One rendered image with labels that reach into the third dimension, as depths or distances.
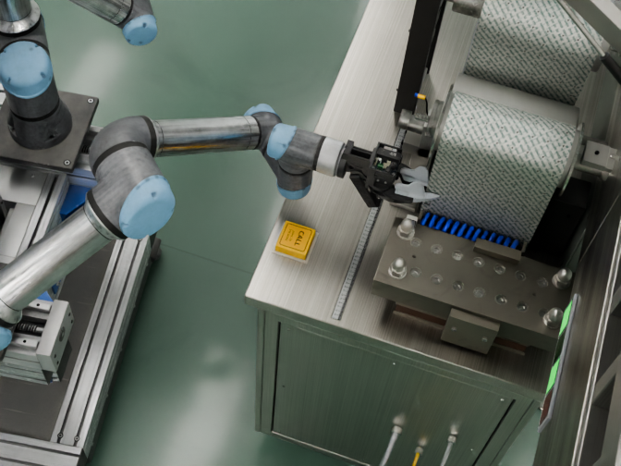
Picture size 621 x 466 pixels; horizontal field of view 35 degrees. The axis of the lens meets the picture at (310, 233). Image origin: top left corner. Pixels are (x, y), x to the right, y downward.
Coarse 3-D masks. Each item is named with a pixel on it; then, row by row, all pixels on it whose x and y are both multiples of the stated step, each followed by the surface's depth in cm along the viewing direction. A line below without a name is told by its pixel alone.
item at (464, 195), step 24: (432, 168) 195; (456, 168) 192; (456, 192) 199; (480, 192) 196; (504, 192) 194; (528, 192) 191; (456, 216) 206; (480, 216) 203; (504, 216) 200; (528, 216) 197; (528, 240) 204
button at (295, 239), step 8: (288, 224) 216; (296, 224) 216; (288, 232) 215; (296, 232) 215; (304, 232) 215; (312, 232) 215; (280, 240) 214; (288, 240) 214; (296, 240) 214; (304, 240) 214; (312, 240) 216; (280, 248) 213; (288, 248) 213; (296, 248) 213; (304, 248) 213; (296, 256) 214; (304, 256) 213
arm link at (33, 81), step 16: (16, 48) 221; (32, 48) 221; (0, 64) 219; (16, 64) 219; (32, 64) 220; (48, 64) 221; (0, 80) 221; (16, 80) 218; (32, 80) 219; (48, 80) 222; (16, 96) 221; (32, 96) 221; (48, 96) 225; (16, 112) 227; (32, 112) 226; (48, 112) 229
